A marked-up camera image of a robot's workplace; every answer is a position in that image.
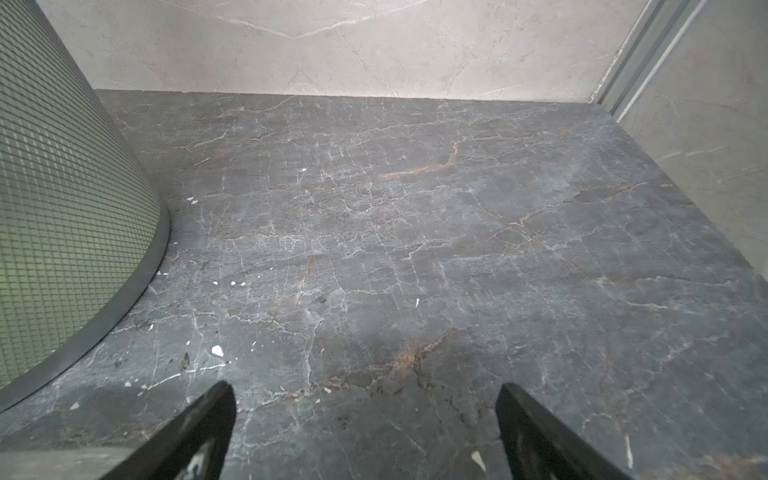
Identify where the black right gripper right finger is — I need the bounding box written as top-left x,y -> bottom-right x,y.
495,382 -> 628,480

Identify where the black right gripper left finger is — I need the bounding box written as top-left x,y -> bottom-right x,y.
103,381 -> 236,479

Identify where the green mesh trash bin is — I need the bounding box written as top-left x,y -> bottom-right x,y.
1,1 -> 170,409

